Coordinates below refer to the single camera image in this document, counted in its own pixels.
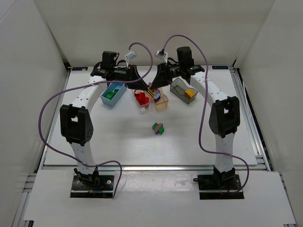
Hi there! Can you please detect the red flower lego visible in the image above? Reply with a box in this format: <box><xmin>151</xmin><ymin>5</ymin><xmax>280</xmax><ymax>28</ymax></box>
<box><xmin>134</xmin><ymin>90</ymin><xmax>144</xmax><ymax>97</ymax></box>

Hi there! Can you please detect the red curved lego brick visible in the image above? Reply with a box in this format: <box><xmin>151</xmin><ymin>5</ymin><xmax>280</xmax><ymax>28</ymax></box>
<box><xmin>137</xmin><ymin>92</ymin><xmax>149</xmax><ymax>105</ymax></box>

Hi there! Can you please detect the blue plastic container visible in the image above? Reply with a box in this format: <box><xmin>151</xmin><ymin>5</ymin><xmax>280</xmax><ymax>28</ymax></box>
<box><xmin>100</xmin><ymin>83</ymin><xmax>127</xmax><ymax>107</ymax></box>

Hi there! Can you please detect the smoky grey container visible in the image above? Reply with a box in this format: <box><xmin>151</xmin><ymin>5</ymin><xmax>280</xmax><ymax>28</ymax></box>
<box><xmin>170</xmin><ymin>78</ymin><xmax>198</xmax><ymax>105</ymax></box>

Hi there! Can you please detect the purple lotus lego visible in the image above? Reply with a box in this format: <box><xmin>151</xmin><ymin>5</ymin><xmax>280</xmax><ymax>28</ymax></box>
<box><xmin>154</xmin><ymin>92</ymin><xmax>161</xmax><ymax>102</ymax></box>

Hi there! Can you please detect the small green lego brick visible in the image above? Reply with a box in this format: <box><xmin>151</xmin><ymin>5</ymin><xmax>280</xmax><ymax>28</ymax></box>
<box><xmin>106</xmin><ymin>92</ymin><xmax>115</xmax><ymax>100</ymax></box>

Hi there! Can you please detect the yellow flower lego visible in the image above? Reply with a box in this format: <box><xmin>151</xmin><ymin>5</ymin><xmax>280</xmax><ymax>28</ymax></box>
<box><xmin>184</xmin><ymin>89</ymin><xmax>196</xmax><ymax>99</ymax></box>

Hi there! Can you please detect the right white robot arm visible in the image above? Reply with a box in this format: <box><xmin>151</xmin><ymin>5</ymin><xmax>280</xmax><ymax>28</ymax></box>
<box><xmin>151</xmin><ymin>46</ymin><xmax>240</xmax><ymax>184</ymax></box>

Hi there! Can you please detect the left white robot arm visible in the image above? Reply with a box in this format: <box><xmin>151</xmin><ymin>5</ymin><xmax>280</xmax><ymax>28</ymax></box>
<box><xmin>60</xmin><ymin>51</ymin><xmax>140</xmax><ymax>186</ymax></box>

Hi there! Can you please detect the clear plastic container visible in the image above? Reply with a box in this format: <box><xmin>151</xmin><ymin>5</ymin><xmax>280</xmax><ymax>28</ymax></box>
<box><xmin>132</xmin><ymin>89</ymin><xmax>152</xmax><ymax>112</ymax></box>

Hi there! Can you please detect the orange transparent container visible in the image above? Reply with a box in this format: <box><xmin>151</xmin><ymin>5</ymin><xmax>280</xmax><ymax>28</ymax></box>
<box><xmin>152</xmin><ymin>88</ymin><xmax>169</xmax><ymax>111</ymax></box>

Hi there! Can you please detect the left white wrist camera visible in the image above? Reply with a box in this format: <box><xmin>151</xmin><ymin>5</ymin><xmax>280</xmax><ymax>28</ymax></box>
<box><xmin>125</xmin><ymin>51</ymin><xmax>137</xmax><ymax>67</ymax></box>

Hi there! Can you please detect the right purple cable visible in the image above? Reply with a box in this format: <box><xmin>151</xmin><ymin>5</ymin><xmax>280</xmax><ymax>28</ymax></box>
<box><xmin>162</xmin><ymin>35</ymin><xmax>250</xmax><ymax>195</ymax></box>

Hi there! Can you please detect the purple cable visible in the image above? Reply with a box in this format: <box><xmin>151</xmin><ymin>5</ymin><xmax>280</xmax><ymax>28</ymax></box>
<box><xmin>38</xmin><ymin>42</ymin><xmax>153</xmax><ymax>199</ymax></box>
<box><xmin>162</xmin><ymin>35</ymin><xmax>250</xmax><ymax>195</ymax></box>

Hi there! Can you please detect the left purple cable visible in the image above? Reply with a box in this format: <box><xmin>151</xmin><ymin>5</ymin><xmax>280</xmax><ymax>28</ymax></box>
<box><xmin>38</xmin><ymin>42</ymin><xmax>153</xmax><ymax>199</ymax></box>

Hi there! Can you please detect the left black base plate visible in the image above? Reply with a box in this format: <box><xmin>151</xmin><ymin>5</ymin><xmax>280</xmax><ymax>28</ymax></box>
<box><xmin>70</xmin><ymin>174</ymin><xmax>115</xmax><ymax>199</ymax></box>

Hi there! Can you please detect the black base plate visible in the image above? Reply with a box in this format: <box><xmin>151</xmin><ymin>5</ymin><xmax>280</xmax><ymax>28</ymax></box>
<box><xmin>193</xmin><ymin>174</ymin><xmax>244</xmax><ymax>200</ymax></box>
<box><xmin>70</xmin><ymin>174</ymin><xmax>115</xmax><ymax>199</ymax></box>

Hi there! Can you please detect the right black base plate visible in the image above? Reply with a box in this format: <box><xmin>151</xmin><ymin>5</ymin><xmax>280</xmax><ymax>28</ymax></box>
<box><xmin>193</xmin><ymin>174</ymin><xmax>244</xmax><ymax>200</ymax></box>

